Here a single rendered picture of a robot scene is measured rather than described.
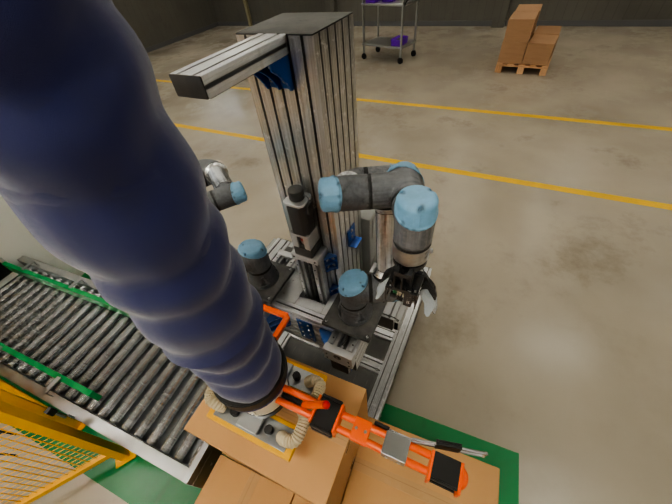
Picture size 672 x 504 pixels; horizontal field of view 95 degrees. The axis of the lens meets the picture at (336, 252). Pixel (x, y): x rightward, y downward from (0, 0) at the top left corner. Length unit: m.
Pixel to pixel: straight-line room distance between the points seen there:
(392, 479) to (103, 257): 1.46
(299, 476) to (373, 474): 0.48
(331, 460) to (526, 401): 1.57
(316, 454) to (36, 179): 1.12
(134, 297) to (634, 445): 2.63
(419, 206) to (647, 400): 2.51
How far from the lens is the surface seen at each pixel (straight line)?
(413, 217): 0.55
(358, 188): 0.63
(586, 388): 2.73
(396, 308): 1.49
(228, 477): 1.79
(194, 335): 0.64
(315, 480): 1.29
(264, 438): 1.20
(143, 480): 2.61
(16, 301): 3.30
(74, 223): 0.48
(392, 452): 1.03
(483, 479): 1.74
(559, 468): 2.47
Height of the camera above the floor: 2.21
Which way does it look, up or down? 47 degrees down
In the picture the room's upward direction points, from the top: 7 degrees counter-clockwise
